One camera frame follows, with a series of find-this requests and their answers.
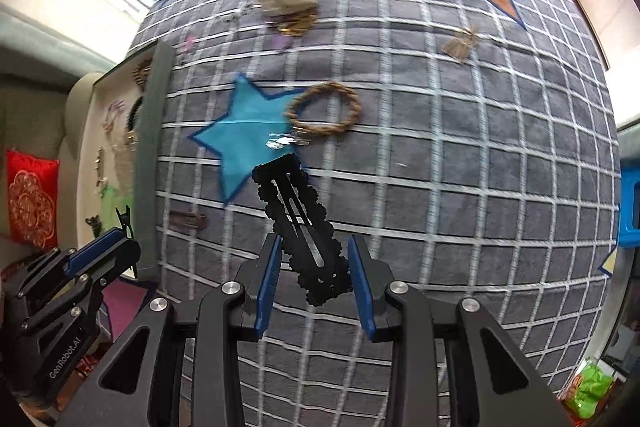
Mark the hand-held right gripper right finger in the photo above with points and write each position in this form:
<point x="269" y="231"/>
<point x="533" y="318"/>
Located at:
<point x="361" y="292"/>

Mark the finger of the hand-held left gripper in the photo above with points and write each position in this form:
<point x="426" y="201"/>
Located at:
<point x="95" y="249"/>
<point x="122" y="259"/>

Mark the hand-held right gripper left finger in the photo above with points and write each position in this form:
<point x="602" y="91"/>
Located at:
<point x="267" y="287"/>

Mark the black snap hair clip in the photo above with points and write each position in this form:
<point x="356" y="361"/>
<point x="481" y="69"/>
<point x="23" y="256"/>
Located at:
<point x="300" y="227"/>

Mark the grey rimmed jewelry tray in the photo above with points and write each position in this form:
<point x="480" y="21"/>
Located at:
<point x="152" y="157"/>

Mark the silver sparkly hair clip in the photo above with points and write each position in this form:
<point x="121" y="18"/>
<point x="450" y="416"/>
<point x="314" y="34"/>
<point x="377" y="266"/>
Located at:
<point x="290" y="141"/>

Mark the brown snap hair clip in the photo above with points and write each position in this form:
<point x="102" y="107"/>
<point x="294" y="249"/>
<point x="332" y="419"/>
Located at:
<point x="187" y="221"/>

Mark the red embroidered cushion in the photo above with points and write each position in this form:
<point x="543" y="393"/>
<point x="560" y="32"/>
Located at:
<point x="32" y="202"/>

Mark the grey checked star blanket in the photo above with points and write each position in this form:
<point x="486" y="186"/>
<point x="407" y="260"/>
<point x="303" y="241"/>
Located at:
<point x="425" y="207"/>

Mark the beige sofa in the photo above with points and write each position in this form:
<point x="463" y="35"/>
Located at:
<point x="35" y="117"/>

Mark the green snack packet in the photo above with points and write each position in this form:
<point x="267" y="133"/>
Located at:
<point x="595" y="387"/>

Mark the gold metal hair clip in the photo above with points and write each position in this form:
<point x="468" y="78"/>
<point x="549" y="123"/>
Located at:
<point x="295" y="27"/>

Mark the beige metal claw clip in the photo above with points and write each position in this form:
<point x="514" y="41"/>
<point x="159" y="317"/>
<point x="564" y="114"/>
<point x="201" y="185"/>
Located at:
<point x="460" y="47"/>

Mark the blue plastic stool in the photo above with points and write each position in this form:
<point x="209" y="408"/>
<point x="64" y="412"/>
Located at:
<point x="631" y="207"/>

